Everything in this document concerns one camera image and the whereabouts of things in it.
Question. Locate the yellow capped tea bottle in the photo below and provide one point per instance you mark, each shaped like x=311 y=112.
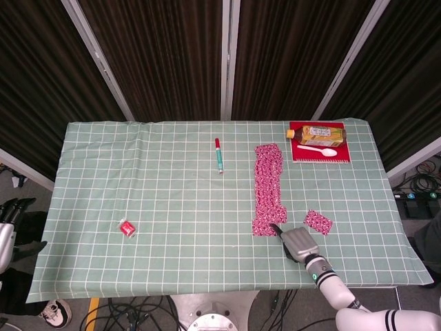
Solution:
x=320 y=136

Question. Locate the white plastic spoon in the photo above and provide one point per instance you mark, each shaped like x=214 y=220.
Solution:
x=329 y=152

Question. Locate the black white sneaker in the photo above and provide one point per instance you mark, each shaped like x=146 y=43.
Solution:
x=56 y=313

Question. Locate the dark ribbed curtain panel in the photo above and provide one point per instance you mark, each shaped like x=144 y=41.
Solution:
x=406 y=79
x=293 y=58
x=44 y=86
x=165 y=58

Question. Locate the long red patterned cloth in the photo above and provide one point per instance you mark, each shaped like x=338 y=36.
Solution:
x=268 y=186

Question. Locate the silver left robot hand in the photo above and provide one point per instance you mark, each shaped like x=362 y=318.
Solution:
x=7 y=238

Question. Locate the small red patterned cloth piece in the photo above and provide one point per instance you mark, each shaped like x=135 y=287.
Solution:
x=318 y=222

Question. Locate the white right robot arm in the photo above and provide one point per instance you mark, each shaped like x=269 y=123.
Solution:
x=344 y=300

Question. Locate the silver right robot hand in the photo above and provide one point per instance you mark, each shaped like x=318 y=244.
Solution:
x=299 y=243

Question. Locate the white frame post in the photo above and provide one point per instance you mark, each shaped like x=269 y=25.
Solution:
x=100 y=58
x=348 y=62
x=231 y=58

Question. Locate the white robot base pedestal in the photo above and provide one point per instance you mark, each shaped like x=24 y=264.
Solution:
x=210 y=313

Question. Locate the green white checked tablecloth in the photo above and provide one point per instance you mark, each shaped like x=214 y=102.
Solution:
x=189 y=224

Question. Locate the red green marker pen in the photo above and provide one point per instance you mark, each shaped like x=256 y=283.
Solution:
x=218 y=155

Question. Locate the red sachet in clear wrapper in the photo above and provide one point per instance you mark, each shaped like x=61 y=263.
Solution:
x=127 y=227

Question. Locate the white low frame rail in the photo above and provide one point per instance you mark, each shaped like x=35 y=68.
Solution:
x=24 y=169
x=413 y=158

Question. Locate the red spiral notebook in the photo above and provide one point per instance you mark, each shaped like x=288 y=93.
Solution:
x=310 y=157

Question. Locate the black foot pedal set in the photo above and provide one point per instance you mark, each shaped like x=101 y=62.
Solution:
x=417 y=203

